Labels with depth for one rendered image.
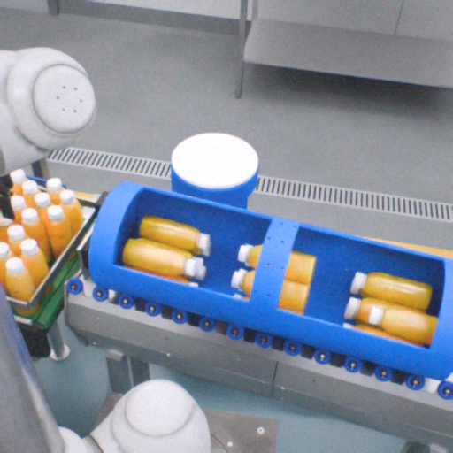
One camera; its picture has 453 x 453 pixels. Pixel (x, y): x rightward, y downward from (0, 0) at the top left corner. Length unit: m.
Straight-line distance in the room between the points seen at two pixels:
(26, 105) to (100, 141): 3.12
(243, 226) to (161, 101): 2.58
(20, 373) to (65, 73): 0.38
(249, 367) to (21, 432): 0.84
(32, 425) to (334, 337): 0.74
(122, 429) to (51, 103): 0.54
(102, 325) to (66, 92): 1.11
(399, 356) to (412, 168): 2.45
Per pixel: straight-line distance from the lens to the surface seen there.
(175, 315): 1.51
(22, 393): 0.79
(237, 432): 1.24
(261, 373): 1.56
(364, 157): 3.70
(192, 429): 0.96
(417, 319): 1.39
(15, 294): 1.58
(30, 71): 0.61
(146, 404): 0.95
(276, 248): 1.32
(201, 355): 1.57
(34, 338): 1.65
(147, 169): 3.45
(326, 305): 1.57
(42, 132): 0.60
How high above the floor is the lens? 2.18
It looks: 45 degrees down
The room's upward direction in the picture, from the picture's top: 3 degrees clockwise
